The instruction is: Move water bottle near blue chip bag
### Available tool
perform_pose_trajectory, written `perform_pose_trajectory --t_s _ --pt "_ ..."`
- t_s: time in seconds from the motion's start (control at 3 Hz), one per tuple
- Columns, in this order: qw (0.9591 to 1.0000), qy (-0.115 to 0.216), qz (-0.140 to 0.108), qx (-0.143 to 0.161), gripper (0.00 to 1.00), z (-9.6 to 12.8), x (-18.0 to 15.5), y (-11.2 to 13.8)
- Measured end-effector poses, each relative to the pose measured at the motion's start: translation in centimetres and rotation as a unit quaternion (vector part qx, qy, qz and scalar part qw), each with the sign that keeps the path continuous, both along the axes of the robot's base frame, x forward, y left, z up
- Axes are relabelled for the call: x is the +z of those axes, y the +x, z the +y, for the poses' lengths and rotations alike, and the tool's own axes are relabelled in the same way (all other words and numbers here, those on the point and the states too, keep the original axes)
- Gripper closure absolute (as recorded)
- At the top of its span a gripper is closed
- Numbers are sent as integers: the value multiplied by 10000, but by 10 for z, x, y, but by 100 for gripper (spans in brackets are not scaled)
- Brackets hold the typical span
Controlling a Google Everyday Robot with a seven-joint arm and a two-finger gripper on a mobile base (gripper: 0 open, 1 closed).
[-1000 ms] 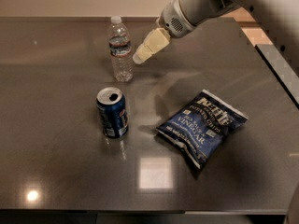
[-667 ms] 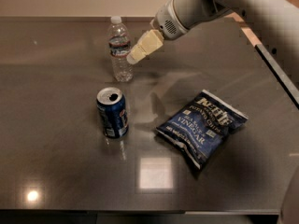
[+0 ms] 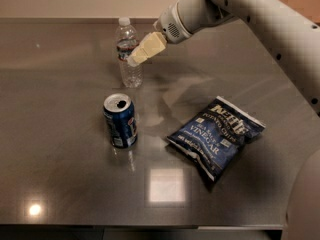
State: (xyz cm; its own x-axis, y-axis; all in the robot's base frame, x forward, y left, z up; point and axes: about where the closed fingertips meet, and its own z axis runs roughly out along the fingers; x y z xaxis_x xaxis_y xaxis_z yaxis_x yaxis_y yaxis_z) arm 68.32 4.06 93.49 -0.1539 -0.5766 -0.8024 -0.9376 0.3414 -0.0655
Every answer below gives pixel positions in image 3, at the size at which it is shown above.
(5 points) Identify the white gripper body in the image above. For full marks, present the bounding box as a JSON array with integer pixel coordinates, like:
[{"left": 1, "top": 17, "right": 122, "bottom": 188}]
[{"left": 153, "top": 3, "right": 192, "bottom": 44}]

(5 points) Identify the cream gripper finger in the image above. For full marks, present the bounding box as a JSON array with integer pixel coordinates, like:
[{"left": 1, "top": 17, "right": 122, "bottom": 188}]
[{"left": 127, "top": 32, "right": 167, "bottom": 67}]

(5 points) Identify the clear plastic water bottle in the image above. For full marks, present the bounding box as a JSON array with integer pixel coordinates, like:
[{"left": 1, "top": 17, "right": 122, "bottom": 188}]
[{"left": 116, "top": 17, "right": 143, "bottom": 88}]

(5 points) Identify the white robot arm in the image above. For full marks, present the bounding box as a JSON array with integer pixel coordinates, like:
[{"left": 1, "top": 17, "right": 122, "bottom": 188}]
[{"left": 128, "top": 0, "right": 320, "bottom": 240}]

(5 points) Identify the blue kettle chip bag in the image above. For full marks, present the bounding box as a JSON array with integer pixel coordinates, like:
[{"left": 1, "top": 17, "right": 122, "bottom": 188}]
[{"left": 167, "top": 96, "right": 265, "bottom": 181}]

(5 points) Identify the blue soda can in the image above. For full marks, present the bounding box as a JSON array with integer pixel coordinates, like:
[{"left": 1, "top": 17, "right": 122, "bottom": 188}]
[{"left": 103, "top": 93, "right": 137, "bottom": 148}]

